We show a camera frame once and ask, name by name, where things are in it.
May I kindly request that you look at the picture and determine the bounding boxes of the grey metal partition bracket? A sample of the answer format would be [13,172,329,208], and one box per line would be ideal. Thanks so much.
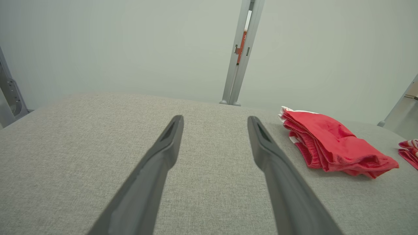
[0,46,30,128]

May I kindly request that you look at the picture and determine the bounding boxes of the red white shorts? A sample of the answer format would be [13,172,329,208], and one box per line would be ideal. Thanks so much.
[279,106,399,179]

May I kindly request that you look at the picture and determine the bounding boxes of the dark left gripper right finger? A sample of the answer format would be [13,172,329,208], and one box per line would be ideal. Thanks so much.
[247,116,343,235]

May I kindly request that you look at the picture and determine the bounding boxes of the orange object behind partition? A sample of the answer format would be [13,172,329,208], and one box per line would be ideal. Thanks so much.
[236,30,248,65]

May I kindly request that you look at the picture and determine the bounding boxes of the red white jersey shirt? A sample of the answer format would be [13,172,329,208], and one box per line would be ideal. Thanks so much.
[398,139,418,171]

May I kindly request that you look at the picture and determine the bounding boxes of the grey metal partition post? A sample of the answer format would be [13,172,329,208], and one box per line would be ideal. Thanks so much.
[377,73,418,128]
[229,0,265,107]
[219,0,252,105]

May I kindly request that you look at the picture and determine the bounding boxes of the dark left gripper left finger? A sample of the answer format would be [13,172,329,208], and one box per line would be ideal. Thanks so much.
[87,115,184,235]

